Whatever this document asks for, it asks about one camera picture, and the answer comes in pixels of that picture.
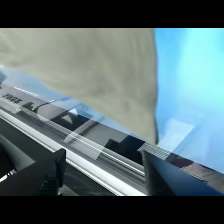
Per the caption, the olive green garment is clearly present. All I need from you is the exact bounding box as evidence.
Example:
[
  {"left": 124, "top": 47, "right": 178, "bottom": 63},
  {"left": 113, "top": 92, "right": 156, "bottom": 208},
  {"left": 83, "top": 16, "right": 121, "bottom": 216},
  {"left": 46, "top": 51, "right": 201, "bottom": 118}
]
[{"left": 0, "top": 28, "right": 160, "bottom": 145}]

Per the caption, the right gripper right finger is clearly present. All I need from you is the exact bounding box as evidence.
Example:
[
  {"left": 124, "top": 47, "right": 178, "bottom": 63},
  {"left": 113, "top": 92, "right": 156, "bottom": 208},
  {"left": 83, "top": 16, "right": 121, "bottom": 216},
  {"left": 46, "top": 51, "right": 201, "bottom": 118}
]
[{"left": 141, "top": 149, "right": 215, "bottom": 197}]

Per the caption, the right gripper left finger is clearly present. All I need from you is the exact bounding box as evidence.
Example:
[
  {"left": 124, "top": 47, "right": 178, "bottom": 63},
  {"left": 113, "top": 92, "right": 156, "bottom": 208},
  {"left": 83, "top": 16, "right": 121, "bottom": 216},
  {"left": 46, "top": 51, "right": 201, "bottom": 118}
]
[{"left": 33, "top": 148, "right": 68, "bottom": 197}]

